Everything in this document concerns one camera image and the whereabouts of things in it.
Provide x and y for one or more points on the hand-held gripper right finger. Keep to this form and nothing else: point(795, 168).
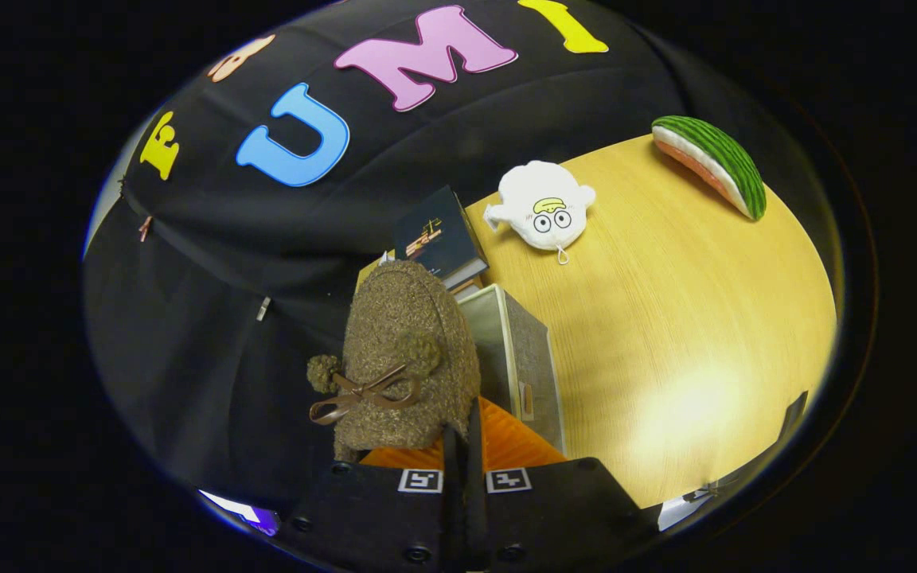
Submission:
point(554, 517)

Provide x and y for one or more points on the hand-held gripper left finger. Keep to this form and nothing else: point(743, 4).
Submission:
point(379, 517)

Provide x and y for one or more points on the grey fabric storage box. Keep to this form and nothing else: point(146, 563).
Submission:
point(534, 350)

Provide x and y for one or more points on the brown fuzzy shoe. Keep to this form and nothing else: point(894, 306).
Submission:
point(403, 334)

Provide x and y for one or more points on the white clip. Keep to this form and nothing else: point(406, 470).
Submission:
point(263, 309)

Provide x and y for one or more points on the brown book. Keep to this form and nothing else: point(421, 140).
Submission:
point(470, 288)

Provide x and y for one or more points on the black backdrop cloth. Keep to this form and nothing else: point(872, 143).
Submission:
point(212, 318)

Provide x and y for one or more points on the dark hardcover book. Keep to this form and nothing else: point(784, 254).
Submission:
point(438, 235)

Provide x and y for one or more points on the white plush toy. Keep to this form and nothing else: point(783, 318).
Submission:
point(542, 203)

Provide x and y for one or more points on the red clip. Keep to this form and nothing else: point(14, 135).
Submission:
point(144, 229)

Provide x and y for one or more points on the watermelon slice plush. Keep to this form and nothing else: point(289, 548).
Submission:
point(721, 155)

